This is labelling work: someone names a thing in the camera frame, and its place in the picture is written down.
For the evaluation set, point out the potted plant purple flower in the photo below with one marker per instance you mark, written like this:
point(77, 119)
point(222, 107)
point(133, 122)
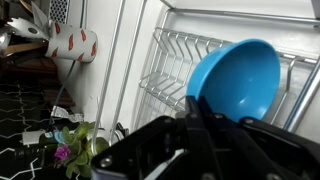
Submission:
point(70, 149)

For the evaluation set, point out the white utensil holder red pattern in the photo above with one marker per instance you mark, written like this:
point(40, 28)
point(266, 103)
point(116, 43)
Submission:
point(73, 43)

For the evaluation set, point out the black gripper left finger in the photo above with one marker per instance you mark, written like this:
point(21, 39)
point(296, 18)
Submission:
point(203, 160)

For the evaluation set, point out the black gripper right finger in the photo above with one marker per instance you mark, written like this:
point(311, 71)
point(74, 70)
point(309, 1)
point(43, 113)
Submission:
point(239, 155)

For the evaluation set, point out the blue bowl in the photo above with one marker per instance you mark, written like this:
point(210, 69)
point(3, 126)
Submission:
point(238, 80)

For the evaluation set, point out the silver wire dish rack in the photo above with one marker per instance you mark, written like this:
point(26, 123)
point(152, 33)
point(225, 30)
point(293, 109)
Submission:
point(148, 75)

